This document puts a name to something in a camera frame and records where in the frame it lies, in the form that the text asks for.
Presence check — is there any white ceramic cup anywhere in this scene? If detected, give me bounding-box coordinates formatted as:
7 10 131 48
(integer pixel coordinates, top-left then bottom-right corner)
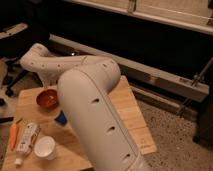
34 136 56 160

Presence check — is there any blue plastic cup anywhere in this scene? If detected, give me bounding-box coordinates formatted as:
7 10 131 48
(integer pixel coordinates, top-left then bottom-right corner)
55 111 67 126

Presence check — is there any metal rail beam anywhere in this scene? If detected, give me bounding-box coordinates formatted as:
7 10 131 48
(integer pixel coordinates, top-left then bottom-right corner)
50 34 209 102

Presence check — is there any white squeeze bottle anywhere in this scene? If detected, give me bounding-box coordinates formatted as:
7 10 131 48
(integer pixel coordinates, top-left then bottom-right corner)
14 122 40 167

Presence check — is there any black office chair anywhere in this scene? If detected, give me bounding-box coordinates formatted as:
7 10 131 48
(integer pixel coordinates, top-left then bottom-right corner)
0 22 51 98

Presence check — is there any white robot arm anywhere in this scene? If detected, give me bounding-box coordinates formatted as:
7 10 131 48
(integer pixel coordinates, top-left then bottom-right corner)
20 43 151 171

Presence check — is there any red-brown bowl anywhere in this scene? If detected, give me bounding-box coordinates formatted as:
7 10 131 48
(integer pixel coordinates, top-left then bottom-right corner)
36 89 58 109

